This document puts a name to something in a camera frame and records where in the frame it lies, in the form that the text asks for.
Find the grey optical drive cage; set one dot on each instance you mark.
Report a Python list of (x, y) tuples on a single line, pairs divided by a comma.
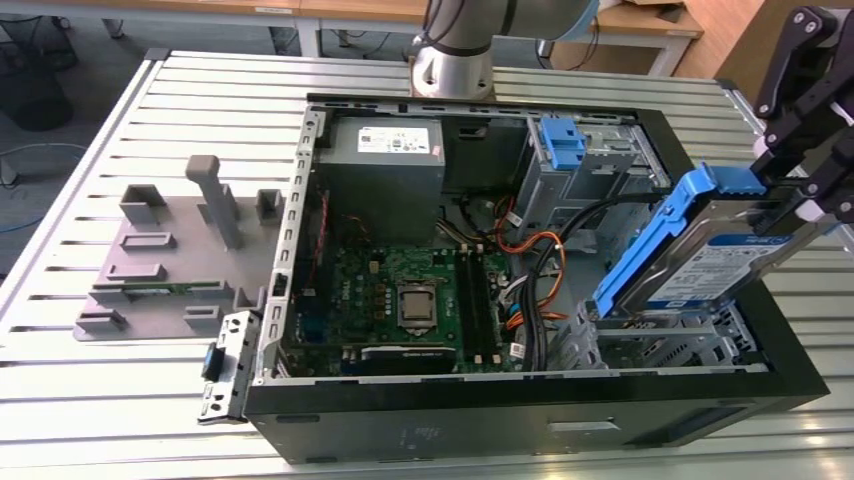
[(543, 195)]

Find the black round bin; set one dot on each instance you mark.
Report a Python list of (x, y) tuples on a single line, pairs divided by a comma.
[(40, 107)]

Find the wooden desk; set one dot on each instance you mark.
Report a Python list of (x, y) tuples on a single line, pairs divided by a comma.
[(641, 22)]

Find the grey power supply unit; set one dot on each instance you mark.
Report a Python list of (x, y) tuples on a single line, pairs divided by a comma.
[(380, 200)]

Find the black graphics card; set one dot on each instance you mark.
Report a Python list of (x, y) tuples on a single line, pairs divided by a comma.
[(407, 357)]

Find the grey parts rack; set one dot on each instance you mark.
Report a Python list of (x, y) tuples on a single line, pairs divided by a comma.
[(154, 325)]

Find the grey metal disk bay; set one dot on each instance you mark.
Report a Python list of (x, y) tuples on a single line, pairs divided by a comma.
[(667, 331)]

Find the wooden cabinet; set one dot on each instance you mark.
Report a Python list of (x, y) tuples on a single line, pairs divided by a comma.
[(734, 40)]

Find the black RAM slot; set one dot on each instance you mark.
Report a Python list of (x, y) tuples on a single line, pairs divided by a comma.
[(487, 305), (470, 305)]

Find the hard disk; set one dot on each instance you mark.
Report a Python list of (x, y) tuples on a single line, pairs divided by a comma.
[(694, 270)]

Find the silver CPU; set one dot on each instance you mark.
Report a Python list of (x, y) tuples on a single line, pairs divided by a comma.
[(417, 305)]

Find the metal expansion slot bracket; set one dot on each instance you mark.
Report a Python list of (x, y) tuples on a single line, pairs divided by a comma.
[(236, 360)]

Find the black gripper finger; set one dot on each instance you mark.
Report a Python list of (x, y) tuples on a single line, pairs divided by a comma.
[(797, 35), (837, 190)]

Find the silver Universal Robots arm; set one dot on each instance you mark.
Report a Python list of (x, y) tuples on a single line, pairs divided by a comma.
[(454, 75)]

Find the blue drive bay latch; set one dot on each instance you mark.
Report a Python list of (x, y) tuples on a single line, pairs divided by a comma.
[(563, 145)]

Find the green motherboard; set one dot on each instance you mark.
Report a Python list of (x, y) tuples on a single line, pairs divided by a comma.
[(360, 270)]

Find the CPU socket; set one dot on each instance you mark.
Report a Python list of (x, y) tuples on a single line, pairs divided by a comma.
[(417, 330)]

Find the green RAM stick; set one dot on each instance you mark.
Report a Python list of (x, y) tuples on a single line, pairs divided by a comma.
[(174, 288)]

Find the black PC case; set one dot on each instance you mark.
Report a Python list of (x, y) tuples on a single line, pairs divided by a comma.
[(467, 425)]

